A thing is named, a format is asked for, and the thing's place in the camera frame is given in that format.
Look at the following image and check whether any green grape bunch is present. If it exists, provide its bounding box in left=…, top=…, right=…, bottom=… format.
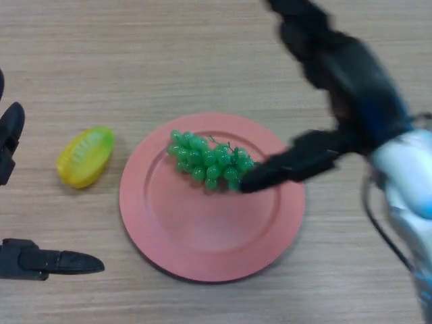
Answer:
left=167, top=130, right=261, bottom=192

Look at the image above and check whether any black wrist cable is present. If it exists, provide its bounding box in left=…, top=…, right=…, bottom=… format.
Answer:
left=362, top=165, right=418, bottom=273

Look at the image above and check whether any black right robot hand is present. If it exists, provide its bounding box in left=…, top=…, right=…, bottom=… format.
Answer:
left=240, top=0, right=414, bottom=194

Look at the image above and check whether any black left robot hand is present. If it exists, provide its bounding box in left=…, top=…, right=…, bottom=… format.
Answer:
left=0, top=69, right=105, bottom=281

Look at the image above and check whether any yellow green starfruit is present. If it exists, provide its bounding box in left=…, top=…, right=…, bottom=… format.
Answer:
left=55, top=126, right=115, bottom=189

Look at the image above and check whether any pink round plate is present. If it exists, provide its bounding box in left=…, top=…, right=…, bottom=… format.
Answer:
left=119, top=113, right=306, bottom=284

